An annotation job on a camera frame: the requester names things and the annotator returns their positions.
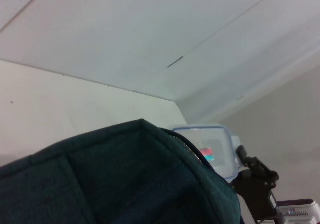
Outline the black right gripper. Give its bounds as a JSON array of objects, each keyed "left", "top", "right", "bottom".
[{"left": 231, "top": 145, "right": 279, "bottom": 223}]

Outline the clear plastic food container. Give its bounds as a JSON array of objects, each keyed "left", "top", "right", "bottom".
[{"left": 171, "top": 125, "right": 242, "bottom": 184}]

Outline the dark teal insulated lunch bag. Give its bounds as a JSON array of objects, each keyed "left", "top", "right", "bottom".
[{"left": 0, "top": 118, "right": 242, "bottom": 224}]

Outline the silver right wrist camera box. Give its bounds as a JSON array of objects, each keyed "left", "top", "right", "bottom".
[{"left": 276, "top": 198, "right": 320, "bottom": 224}]

